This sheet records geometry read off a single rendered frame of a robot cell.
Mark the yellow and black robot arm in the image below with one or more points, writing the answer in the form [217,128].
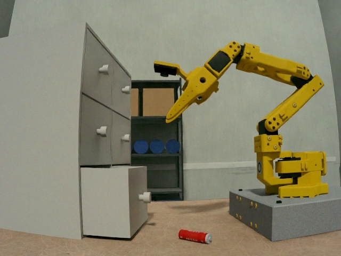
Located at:
[306,166]

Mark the red aa battery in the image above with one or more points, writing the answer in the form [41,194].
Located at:
[195,236]

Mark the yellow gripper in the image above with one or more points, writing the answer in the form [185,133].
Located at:
[198,84]

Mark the grey chest of drawers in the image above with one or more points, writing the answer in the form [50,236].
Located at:
[41,75]

